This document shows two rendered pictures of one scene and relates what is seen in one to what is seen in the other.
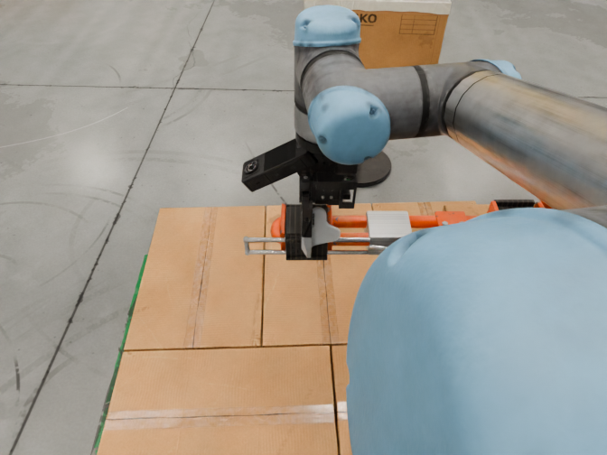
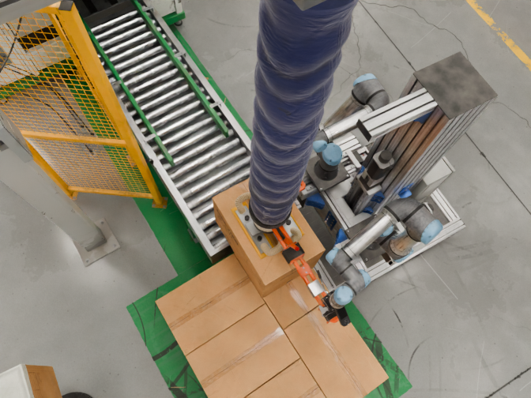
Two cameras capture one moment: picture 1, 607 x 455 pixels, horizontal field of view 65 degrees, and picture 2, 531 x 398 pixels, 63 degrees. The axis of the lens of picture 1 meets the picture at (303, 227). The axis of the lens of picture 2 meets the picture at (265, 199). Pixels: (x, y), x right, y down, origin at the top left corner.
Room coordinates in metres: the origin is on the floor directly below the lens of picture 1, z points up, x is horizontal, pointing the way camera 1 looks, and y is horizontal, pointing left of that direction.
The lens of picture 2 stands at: (1.07, 0.03, 3.44)
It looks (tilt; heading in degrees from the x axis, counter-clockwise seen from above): 68 degrees down; 232
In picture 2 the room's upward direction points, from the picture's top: 7 degrees clockwise
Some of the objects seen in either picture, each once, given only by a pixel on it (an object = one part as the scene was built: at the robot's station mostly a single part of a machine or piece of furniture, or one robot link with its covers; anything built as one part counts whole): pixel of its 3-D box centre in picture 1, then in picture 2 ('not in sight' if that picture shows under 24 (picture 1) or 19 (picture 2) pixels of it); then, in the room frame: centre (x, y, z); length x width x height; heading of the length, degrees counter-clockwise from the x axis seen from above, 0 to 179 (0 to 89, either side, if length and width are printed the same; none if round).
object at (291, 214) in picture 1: (306, 227); (329, 312); (0.55, -0.01, 1.20); 0.08 x 0.07 x 0.05; 90
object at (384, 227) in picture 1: (387, 232); (315, 288); (0.55, -0.14, 1.20); 0.07 x 0.07 x 0.04; 0
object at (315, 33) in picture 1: (326, 61); (342, 296); (0.53, -0.03, 1.50); 0.09 x 0.08 x 0.11; 8
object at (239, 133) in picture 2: not in sight; (209, 94); (0.26, -1.92, 0.50); 2.31 x 0.05 x 0.19; 92
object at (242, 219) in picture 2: not in sight; (253, 228); (0.64, -0.61, 1.10); 0.34 x 0.10 x 0.05; 90
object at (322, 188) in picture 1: (325, 164); (333, 302); (0.54, -0.03, 1.34); 0.09 x 0.08 x 0.12; 90
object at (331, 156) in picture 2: not in sight; (330, 155); (0.05, -0.73, 1.20); 0.13 x 0.12 x 0.14; 86
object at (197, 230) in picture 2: not in sight; (135, 131); (0.91, -1.90, 0.50); 2.31 x 0.05 x 0.19; 92
